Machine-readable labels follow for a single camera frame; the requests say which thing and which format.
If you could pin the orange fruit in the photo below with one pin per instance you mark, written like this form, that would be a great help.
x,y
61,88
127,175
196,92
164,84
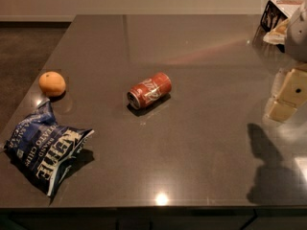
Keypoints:
x,y
52,84

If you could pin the red coke can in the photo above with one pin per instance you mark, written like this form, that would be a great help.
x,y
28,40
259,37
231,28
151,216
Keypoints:
x,y
149,91

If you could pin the snack box with dark opening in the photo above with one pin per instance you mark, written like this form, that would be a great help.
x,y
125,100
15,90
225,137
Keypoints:
x,y
275,19

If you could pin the blue potato chip bag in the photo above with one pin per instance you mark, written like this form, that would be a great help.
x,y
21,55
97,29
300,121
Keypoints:
x,y
44,150

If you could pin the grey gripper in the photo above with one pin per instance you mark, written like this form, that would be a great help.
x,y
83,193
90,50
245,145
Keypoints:
x,y
297,37

